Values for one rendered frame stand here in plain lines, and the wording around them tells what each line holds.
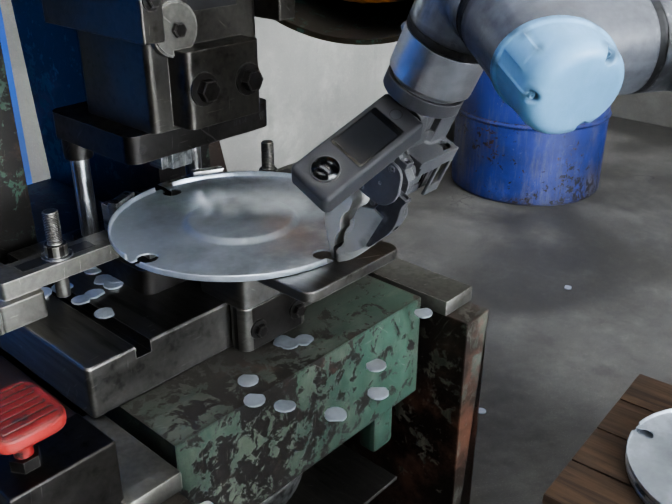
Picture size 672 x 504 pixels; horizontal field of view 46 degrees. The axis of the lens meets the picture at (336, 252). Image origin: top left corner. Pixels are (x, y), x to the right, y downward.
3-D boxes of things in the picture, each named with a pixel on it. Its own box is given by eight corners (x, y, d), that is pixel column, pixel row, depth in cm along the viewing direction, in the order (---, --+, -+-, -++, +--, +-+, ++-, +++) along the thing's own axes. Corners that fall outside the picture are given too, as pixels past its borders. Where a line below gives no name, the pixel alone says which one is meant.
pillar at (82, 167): (103, 233, 97) (87, 123, 91) (87, 239, 95) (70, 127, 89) (93, 228, 98) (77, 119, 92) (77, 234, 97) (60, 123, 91)
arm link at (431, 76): (458, 71, 61) (382, 15, 64) (434, 119, 64) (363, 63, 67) (506, 55, 66) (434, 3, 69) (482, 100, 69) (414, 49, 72)
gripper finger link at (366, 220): (386, 261, 82) (420, 196, 76) (350, 282, 78) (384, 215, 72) (365, 243, 83) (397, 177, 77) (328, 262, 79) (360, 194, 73)
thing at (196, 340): (381, 267, 108) (382, 227, 106) (94, 420, 78) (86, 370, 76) (236, 209, 126) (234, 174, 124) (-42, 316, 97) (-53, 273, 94)
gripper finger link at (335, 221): (365, 243, 83) (397, 177, 77) (328, 262, 79) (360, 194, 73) (344, 224, 84) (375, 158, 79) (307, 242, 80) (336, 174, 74)
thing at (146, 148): (273, 144, 96) (271, 100, 94) (135, 189, 83) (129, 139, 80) (190, 119, 106) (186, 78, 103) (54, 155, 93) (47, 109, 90)
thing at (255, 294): (397, 351, 89) (401, 242, 83) (311, 407, 79) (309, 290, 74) (247, 280, 104) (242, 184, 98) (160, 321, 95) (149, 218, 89)
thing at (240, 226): (250, 161, 107) (250, 155, 107) (421, 218, 90) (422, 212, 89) (57, 225, 88) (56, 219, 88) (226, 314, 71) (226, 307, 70)
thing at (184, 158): (198, 161, 95) (196, 131, 93) (166, 171, 92) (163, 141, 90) (182, 155, 97) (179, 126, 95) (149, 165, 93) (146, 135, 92)
